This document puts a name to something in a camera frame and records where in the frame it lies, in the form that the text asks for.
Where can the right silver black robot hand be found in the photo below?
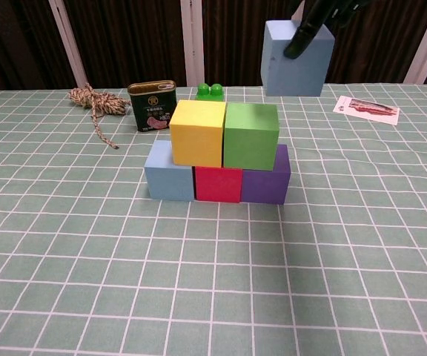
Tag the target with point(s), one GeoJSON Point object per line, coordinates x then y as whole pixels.
{"type": "Point", "coordinates": [310, 29]}

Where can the light blue foam cube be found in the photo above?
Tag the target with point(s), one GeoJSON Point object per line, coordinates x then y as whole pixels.
{"type": "Point", "coordinates": [298, 76]}
{"type": "Point", "coordinates": [169, 183]}

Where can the green foam cube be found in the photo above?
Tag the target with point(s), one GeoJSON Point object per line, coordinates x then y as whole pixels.
{"type": "Point", "coordinates": [250, 148]}

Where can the yellow foam cube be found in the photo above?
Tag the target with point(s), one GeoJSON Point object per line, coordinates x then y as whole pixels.
{"type": "Point", "coordinates": [198, 144]}

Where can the purple foam cube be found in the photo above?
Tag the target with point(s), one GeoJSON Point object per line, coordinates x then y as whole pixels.
{"type": "Point", "coordinates": [263, 187]}

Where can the pink foam cube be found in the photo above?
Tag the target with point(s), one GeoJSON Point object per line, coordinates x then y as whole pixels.
{"type": "Point", "coordinates": [219, 185]}

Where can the white picture card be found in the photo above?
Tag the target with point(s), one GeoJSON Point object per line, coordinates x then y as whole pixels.
{"type": "Point", "coordinates": [365, 109]}

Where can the green toy building brick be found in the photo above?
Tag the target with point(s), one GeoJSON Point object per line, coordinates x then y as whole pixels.
{"type": "Point", "coordinates": [210, 92]}

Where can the dark green luncheon meat can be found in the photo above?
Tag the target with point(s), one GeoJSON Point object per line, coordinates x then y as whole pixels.
{"type": "Point", "coordinates": [152, 107]}

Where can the green checked tablecloth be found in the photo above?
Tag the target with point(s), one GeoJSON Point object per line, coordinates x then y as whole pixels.
{"type": "Point", "coordinates": [213, 296]}

